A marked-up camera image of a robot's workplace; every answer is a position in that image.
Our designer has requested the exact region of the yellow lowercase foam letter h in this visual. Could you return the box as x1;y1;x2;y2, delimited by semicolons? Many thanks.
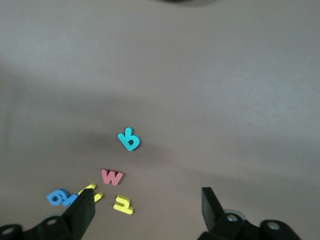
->
113;194;134;215

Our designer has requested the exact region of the red foam letter w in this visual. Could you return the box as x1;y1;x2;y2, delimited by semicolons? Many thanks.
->
100;168;124;186

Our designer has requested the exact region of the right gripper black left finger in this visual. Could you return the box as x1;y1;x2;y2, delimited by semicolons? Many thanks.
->
24;187;96;240

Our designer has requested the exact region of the teal foam letter R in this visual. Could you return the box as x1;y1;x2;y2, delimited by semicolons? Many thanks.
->
117;126;141;152

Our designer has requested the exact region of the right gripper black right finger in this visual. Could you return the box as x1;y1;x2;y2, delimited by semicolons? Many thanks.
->
197;187;261;240

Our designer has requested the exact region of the blue foam letter g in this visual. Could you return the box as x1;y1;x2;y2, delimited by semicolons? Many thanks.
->
46;187;70;206

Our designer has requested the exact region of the yellow uppercase foam letter H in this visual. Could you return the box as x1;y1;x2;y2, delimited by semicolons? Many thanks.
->
77;182;104;203

